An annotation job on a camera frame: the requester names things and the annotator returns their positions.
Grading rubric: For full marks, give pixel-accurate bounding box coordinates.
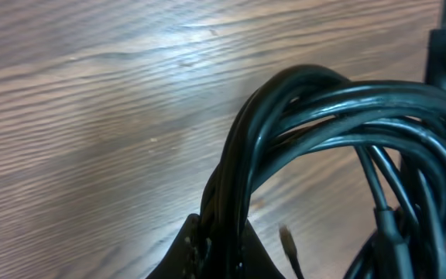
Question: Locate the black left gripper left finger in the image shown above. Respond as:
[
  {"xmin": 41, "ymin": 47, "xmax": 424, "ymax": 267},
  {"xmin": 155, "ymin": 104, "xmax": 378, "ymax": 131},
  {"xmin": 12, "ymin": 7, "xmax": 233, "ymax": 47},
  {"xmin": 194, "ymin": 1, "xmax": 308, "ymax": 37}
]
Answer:
[{"xmin": 147, "ymin": 214, "xmax": 208, "ymax": 279}]

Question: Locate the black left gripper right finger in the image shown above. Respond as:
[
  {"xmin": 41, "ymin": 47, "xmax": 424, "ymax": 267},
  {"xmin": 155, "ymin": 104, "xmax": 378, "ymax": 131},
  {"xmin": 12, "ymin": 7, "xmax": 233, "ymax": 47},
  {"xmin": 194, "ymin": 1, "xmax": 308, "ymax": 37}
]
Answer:
[{"xmin": 242, "ymin": 221, "xmax": 284, "ymax": 279}]

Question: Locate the black USB cable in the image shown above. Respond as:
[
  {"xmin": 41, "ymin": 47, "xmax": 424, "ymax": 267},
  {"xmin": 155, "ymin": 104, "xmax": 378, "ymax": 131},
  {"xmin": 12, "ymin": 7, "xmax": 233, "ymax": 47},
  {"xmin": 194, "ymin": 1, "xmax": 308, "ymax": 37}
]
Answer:
[{"xmin": 197, "ymin": 0, "xmax": 446, "ymax": 279}]

